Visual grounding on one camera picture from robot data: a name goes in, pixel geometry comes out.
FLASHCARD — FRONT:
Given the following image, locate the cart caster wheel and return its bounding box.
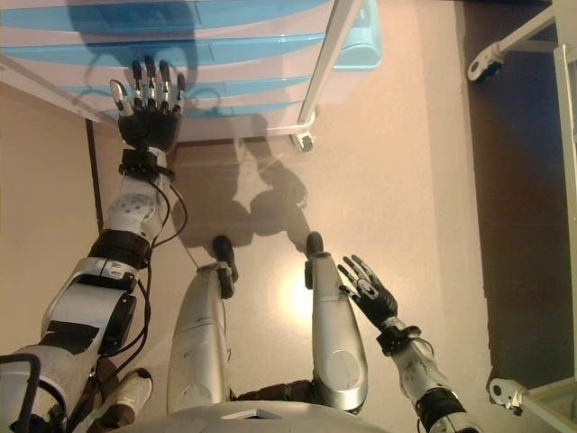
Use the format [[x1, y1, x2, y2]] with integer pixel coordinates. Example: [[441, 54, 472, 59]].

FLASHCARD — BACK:
[[290, 133, 316, 153]]

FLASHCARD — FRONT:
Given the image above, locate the translucent bin blue lid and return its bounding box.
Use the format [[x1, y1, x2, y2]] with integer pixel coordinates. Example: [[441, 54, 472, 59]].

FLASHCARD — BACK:
[[331, 0, 384, 73]]

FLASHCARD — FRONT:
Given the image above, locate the thick black cable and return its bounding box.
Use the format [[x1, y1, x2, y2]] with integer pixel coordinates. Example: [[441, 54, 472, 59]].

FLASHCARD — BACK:
[[0, 353, 44, 433]]

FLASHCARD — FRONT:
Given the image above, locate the grey robot torso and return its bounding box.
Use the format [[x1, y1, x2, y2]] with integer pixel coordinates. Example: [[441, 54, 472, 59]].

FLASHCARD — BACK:
[[166, 403, 389, 433]]

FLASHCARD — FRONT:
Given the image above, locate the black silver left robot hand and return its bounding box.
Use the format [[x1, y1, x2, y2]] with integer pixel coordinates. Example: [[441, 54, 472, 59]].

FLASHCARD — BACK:
[[109, 55, 188, 152]]

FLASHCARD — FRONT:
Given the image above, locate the silver left robot leg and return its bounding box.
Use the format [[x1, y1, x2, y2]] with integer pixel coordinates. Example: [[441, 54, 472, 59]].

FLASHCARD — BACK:
[[166, 234, 240, 416]]

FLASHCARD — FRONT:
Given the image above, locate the bed caster wheel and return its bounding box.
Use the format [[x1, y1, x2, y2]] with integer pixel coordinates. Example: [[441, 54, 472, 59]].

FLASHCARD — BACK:
[[486, 376, 527, 414], [467, 42, 504, 85]]

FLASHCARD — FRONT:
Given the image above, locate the white hospital bed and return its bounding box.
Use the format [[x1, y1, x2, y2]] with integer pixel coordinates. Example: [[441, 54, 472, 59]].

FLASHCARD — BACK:
[[466, 0, 577, 433]]

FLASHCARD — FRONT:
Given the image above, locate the silver right robot leg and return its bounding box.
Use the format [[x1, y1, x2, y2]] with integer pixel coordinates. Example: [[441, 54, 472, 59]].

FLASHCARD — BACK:
[[304, 230, 369, 414]]

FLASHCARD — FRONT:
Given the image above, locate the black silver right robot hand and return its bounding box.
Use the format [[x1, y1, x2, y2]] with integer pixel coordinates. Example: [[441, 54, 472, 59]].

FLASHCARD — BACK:
[[336, 253, 400, 328]]

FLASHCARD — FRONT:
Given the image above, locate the white medical cart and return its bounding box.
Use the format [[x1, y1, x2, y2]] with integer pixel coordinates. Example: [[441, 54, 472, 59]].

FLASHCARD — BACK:
[[0, 0, 366, 152]]

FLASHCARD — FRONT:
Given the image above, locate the silver robot leg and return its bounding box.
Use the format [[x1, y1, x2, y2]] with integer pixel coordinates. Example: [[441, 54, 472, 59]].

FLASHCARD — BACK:
[[304, 230, 369, 414], [166, 234, 240, 416]]

